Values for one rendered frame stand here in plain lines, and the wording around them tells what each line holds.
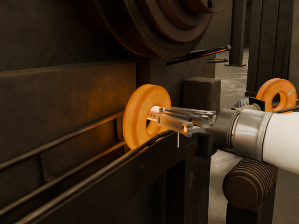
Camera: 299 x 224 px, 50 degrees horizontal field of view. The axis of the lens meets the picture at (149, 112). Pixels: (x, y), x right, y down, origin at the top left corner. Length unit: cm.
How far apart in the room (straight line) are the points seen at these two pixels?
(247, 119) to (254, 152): 6
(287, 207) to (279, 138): 143
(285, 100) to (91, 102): 74
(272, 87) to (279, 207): 97
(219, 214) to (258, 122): 126
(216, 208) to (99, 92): 131
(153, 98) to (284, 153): 29
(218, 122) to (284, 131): 12
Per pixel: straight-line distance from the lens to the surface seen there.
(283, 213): 192
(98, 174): 57
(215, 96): 96
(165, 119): 65
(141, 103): 65
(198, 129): 61
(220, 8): 74
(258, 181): 101
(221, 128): 60
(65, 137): 61
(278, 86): 116
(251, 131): 58
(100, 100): 68
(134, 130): 65
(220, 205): 189
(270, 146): 58
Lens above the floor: 94
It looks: 14 degrees down
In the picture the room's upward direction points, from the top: straight up
